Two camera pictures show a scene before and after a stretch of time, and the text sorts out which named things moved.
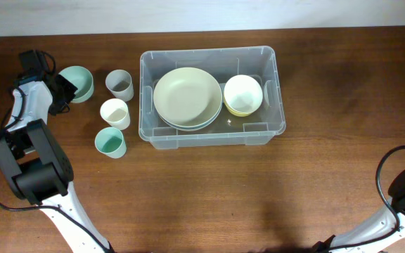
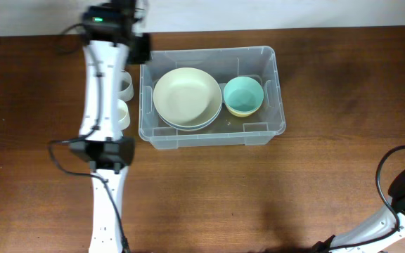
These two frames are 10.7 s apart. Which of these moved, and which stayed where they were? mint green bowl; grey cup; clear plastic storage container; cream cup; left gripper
Moved: left gripper; mint green bowl
Stayed: clear plastic storage container; cream cup; grey cup
